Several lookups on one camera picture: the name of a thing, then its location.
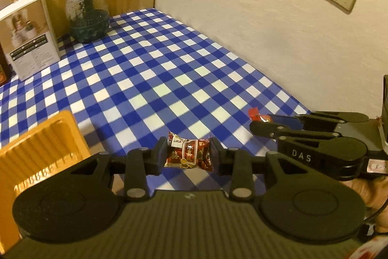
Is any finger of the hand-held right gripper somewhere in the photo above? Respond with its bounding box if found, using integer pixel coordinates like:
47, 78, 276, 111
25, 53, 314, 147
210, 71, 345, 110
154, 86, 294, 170
267, 111, 371, 130
250, 121, 341, 144

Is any orange plastic tray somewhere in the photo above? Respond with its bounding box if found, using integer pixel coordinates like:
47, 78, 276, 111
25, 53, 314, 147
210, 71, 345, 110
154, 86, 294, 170
0, 110, 91, 252

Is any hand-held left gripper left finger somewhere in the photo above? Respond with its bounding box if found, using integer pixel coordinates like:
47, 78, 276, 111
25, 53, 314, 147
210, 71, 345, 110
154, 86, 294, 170
71, 138, 169, 199

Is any dark red candy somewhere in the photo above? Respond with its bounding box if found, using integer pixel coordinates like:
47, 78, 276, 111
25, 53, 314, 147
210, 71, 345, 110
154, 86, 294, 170
165, 131, 213, 171

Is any person's right hand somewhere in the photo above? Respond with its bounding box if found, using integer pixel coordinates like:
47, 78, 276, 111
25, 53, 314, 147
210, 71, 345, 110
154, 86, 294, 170
344, 175, 388, 218

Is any blue checkered tablecloth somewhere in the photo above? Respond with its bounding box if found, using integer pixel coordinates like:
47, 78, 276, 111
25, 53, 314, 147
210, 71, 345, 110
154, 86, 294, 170
0, 7, 313, 187

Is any white cardboard box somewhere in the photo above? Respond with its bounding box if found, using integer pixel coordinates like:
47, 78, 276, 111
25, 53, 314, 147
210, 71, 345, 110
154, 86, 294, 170
0, 0, 61, 81

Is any glass jar with green lid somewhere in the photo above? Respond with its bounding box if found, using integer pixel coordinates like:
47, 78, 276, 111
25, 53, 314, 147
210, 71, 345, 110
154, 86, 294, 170
65, 0, 110, 43

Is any red patterned box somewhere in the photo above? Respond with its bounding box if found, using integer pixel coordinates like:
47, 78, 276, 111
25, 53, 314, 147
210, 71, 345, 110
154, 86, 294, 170
0, 45, 13, 86

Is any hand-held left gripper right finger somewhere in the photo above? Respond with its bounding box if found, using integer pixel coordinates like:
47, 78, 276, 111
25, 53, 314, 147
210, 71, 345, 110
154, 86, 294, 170
209, 138, 290, 201

